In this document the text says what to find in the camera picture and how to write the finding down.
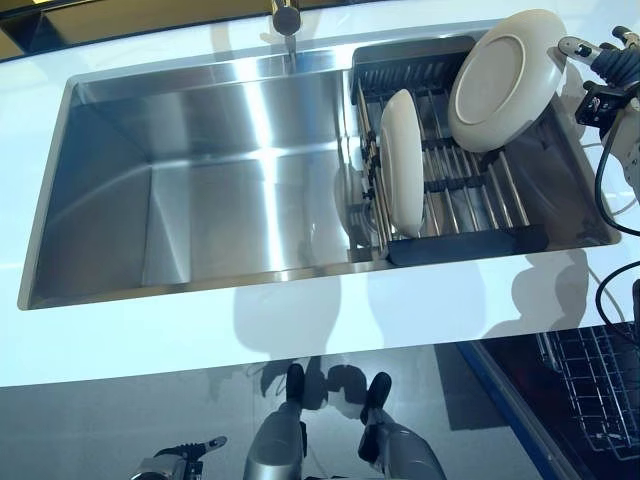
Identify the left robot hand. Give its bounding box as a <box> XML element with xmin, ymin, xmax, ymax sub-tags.
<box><xmin>152</xmin><ymin>434</ymin><xmax>229</xmax><ymax>465</ymax></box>

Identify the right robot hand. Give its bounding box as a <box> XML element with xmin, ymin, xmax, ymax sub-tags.
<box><xmin>557</xmin><ymin>27</ymin><xmax>640</xmax><ymax>91</ymax></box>

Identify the black left robot foot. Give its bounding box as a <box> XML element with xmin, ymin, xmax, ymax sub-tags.
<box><xmin>283</xmin><ymin>363</ymin><xmax>307</xmax><ymax>405</ymax></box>

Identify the black robot foot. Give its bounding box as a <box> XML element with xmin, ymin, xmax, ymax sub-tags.
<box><xmin>362</xmin><ymin>372</ymin><xmax>394</xmax><ymax>416</ymax></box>
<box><xmin>283</xmin><ymin>363</ymin><xmax>307</xmax><ymax>405</ymax></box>

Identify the black right robot foot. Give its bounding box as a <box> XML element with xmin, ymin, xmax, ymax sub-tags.
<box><xmin>362</xmin><ymin>372</ymin><xmax>394</xmax><ymax>416</ymax></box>

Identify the black sink dish rack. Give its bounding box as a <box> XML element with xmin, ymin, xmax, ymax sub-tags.
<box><xmin>349</xmin><ymin>34</ymin><xmax>551</xmax><ymax>267</ymax></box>

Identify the stainless steel sink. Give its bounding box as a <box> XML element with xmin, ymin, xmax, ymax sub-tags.
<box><xmin>17</xmin><ymin>17</ymin><xmax>626</xmax><ymax>311</ymax></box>

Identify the chrome kitchen faucet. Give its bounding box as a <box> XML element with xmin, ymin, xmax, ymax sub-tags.
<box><xmin>269</xmin><ymin>0</ymin><xmax>302</xmax><ymax>64</ymax></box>

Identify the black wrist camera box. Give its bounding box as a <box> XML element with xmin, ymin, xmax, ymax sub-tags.
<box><xmin>574</xmin><ymin>82</ymin><xmax>632</xmax><ymax>126</ymax></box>

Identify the black cable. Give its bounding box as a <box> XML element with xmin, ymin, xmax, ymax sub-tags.
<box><xmin>593</xmin><ymin>107</ymin><xmax>640</xmax><ymax>326</ymax></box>

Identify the wire dishwasher rack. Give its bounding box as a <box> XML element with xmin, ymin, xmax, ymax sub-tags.
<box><xmin>537</xmin><ymin>322</ymin><xmax>640</xmax><ymax>461</ymax></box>

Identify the yellow window with dark frame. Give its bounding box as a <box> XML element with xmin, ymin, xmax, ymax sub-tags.
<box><xmin>0</xmin><ymin>0</ymin><xmax>274</xmax><ymax>64</ymax></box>

